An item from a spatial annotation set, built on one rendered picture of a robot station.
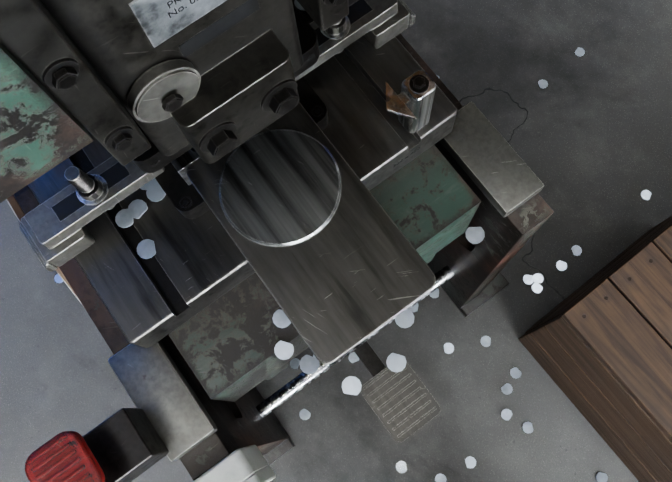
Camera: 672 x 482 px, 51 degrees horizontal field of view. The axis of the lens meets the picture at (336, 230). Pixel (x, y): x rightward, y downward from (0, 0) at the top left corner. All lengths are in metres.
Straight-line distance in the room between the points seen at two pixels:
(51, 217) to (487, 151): 0.51
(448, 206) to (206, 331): 0.32
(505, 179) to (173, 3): 0.51
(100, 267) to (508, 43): 1.15
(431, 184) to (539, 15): 0.95
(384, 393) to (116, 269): 0.63
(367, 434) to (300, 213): 0.82
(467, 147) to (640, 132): 0.84
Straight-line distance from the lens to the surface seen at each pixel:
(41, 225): 0.80
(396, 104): 0.74
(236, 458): 0.84
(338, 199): 0.70
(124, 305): 0.80
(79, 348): 1.58
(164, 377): 0.85
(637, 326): 1.19
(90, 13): 0.45
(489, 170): 0.87
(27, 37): 0.38
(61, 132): 0.44
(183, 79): 0.52
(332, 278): 0.69
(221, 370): 0.83
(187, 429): 0.84
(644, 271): 1.21
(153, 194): 0.82
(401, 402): 1.29
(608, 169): 1.63
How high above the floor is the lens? 1.45
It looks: 75 degrees down
